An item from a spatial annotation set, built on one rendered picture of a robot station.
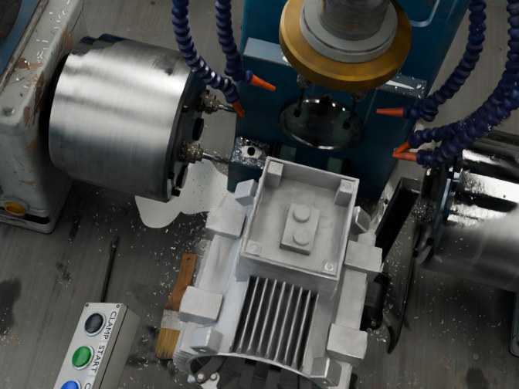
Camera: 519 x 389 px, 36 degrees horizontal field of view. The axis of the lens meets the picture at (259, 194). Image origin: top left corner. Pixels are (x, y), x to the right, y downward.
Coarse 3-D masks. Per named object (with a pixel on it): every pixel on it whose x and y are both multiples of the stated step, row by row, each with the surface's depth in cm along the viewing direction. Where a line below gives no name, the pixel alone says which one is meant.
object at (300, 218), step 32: (256, 192) 85; (288, 192) 84; (320, 192) 85; (352, 192) 82; (256, 224) 82; (288, 224) 81; (320, 224) 83; (256, 256) 77; (288, 256) 81; (320, 256) 81; (288, 288) 81; (320, 288) 79
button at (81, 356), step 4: (80, 348) 109; (84, 348) 109; (88, 348) 109; (76, 352) 109; (80, 352) 109; (84, 352) 108; (88, 352) 108; (76, 356) 109; (80, 356) 108; (84, 356) 108; (88, 356) 108; (72, 360) 109; (76, 360) 108; (80, 360) 108; (84, 360) 108; (88, 360) 108; (76, 364) 108; (80, 364) 108; (84, 364) 108
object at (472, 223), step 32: (480, 160) 118; (512, 160) 119; (448, 192) 119; (480, 192) 117; (512, 192) 117; (448, 224) 118; (480, 224) 117; (512, 224) 117; (416, 256) 132; (448, 256) 121; (480, 256) 120; (512, 256) 118; (512, 288) 125
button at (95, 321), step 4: (92, 316) 112; (96, 316) 111; (100, 316) 111; (88, 320) 111; (92, 320) 111; (96, 320) 111; (100, 320) 110; (88, 324) 111; (92, 324) 111; (96, 324) 110; (100, 324) 110; (88, 328) 111; (92, 328) 110; (96, 328) 110; (88, 332) 111; (92, 332) 110
